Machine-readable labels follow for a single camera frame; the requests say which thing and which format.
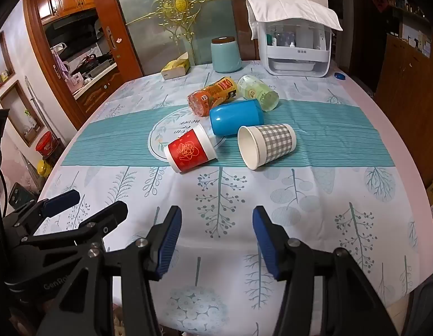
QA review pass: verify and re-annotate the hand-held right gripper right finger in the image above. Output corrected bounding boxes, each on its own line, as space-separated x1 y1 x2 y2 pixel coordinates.
252 206 409 336

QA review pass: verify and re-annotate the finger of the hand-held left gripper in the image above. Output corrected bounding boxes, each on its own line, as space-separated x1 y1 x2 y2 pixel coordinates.
3 189 81 239
22 200 129 253

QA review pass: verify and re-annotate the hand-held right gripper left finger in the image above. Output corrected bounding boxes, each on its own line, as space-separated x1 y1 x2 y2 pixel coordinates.
36 205 182 336

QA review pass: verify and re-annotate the red paper cup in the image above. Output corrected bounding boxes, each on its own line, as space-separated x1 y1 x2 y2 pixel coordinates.
163 127 217 173

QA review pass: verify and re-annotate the grey checked paper cup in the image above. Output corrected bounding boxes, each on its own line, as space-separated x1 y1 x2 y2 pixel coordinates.
237 124 297 171

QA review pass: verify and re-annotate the blue plastic cup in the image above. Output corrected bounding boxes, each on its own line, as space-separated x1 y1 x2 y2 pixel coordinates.
209 99 265 137

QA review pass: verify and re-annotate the green clear plastic cup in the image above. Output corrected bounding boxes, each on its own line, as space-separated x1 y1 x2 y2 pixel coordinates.
237 74 280 111

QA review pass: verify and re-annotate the orange label plastic cup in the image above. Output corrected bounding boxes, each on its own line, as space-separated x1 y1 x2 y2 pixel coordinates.
188 76 238 117

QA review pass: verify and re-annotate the red bucket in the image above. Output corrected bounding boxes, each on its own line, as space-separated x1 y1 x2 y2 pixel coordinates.
36 131 62 158

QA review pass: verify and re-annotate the pink hanging cloth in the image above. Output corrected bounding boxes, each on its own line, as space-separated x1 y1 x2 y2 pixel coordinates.
51 46 72 78

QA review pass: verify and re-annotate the yellow tissue box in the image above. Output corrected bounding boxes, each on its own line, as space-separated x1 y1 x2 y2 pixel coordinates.
160 52 191 78

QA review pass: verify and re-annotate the frosted glass door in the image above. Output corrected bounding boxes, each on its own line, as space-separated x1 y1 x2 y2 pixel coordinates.
111 0 252 76

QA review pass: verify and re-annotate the white countertop appliance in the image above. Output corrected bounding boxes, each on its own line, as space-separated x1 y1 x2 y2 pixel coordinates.
260 20 334 76

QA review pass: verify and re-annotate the wooden door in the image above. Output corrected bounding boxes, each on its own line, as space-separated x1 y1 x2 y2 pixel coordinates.
88 0 144 78

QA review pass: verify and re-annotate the teal canister with brown lid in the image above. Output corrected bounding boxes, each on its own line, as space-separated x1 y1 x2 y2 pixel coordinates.
211 37 242 73

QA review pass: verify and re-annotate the wooden cabinet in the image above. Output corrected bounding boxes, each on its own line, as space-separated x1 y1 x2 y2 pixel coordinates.
374 33 433 184

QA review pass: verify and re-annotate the gold door ornament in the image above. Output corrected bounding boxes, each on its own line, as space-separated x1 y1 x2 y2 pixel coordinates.
153 0 207 46

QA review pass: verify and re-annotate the white cloth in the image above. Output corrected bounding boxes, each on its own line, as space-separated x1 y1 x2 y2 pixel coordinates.
246 0 343 41

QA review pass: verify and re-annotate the large wooden wall niche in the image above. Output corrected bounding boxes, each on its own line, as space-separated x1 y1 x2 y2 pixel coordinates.
0 80 46 148

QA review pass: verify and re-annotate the small wooden wall niche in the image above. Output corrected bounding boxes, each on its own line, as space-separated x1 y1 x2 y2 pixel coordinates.
0 31 16 92

